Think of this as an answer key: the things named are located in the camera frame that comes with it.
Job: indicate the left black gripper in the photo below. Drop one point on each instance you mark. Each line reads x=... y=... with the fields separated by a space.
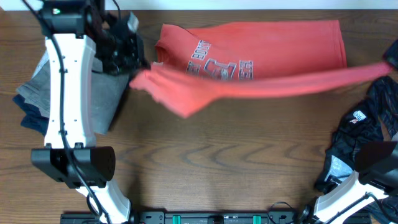
x=134 y=57

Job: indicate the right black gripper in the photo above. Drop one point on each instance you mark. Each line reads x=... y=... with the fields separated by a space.
x=392 y=56

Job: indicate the red printed t-shirt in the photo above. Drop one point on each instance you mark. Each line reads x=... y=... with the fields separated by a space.
x=249 y=60

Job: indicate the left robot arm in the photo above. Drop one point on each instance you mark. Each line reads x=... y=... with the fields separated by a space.
x=76 y=33

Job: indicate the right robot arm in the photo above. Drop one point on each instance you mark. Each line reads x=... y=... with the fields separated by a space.
x=359 y=176

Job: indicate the folded grey shorts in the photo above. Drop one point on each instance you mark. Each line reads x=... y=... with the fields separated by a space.
x=106 y=92

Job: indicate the black patterned garment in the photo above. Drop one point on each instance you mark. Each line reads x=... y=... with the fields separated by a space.
x=360 y=125

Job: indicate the folded navy blue garment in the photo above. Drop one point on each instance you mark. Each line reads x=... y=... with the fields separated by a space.
x=33 y=118

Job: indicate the black mounting rail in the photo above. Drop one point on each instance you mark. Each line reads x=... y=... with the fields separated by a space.
x=158 y=217

